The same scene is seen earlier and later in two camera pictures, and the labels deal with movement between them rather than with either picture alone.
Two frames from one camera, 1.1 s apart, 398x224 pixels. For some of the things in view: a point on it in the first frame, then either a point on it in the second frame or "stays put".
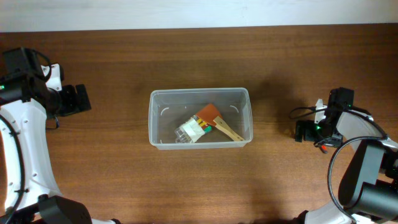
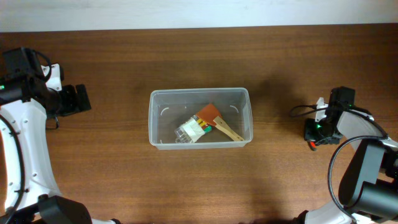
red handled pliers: (323, 149) → (312, 145)
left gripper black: (76, 104) stays put
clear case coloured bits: (191, 130) stays put
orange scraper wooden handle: (210, 114) stays put
